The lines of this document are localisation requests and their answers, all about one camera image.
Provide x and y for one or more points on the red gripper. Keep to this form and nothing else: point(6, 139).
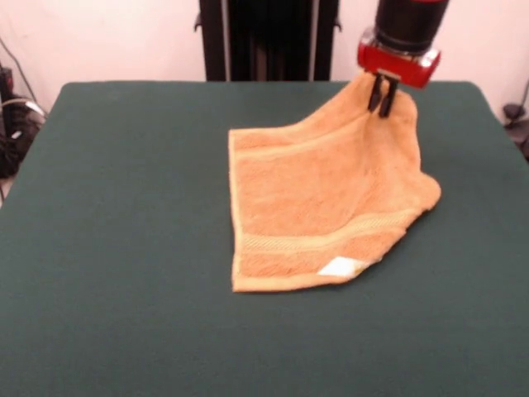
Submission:
point(392, 64)

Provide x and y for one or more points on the orange terry towel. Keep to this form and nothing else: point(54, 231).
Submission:
point(314, 198)

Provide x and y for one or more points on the dark green table cloth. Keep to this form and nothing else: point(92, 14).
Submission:
point(124, 215)

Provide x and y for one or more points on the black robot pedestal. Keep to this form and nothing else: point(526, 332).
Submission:
point(268, 41)

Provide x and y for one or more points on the black wall power adapter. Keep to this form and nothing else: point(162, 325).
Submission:
point(6, 82)

